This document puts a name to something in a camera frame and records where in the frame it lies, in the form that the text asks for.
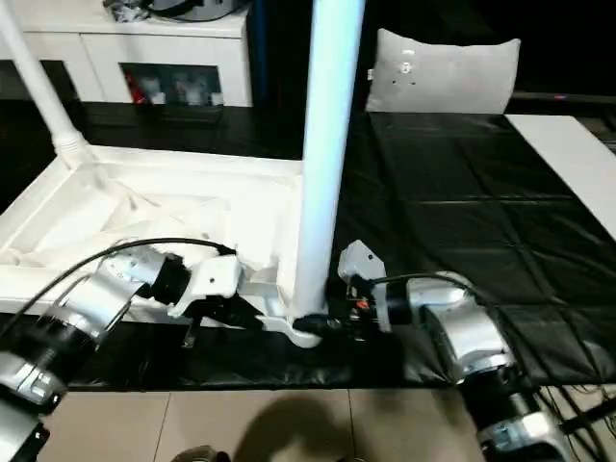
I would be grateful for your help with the grey bag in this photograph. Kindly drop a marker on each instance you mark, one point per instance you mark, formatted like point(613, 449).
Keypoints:
point(192, 8)

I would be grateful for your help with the black bar with red light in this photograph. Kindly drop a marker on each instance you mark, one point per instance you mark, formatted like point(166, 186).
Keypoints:
point(563, 97)

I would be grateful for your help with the small white jar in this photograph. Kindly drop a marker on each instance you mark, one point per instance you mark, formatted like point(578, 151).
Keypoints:
point(216, 98)
point(159, 97)

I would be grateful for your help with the white cabinet with glass doors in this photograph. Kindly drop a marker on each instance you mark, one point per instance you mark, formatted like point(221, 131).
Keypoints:
point(168, 48)

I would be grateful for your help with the white plastic table top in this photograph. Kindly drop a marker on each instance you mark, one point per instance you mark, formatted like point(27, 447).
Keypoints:
point(168, 168)

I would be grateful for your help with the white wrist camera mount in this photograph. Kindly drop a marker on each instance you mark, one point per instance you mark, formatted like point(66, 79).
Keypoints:
point(216, 276)
point(358, 260)

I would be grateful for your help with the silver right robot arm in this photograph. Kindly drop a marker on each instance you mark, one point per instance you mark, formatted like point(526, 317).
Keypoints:
point(471, 327)

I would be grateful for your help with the white flat panel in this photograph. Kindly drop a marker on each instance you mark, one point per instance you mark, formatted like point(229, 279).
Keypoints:
point(572, 149)

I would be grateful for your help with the black metal frame bar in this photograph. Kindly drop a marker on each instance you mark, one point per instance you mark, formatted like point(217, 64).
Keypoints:
point(589, 416)

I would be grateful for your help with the white plastic table leg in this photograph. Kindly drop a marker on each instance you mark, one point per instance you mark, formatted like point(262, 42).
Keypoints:
point(327, 144)
point(43, 86)

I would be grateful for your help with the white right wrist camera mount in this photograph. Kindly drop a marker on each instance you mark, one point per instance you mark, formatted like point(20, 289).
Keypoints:
point(358, 260)

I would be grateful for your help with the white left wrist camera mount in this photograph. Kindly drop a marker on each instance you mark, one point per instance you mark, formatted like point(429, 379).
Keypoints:
point(216, 276)

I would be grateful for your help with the grey cushion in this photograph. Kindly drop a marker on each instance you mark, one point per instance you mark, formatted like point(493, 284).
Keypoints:
point(443, 77)

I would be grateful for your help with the black mat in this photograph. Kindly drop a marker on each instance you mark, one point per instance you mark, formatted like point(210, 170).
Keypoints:
point(481, 192)

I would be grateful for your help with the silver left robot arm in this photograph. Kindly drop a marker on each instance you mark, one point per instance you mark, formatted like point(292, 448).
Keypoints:
point(106, 284)

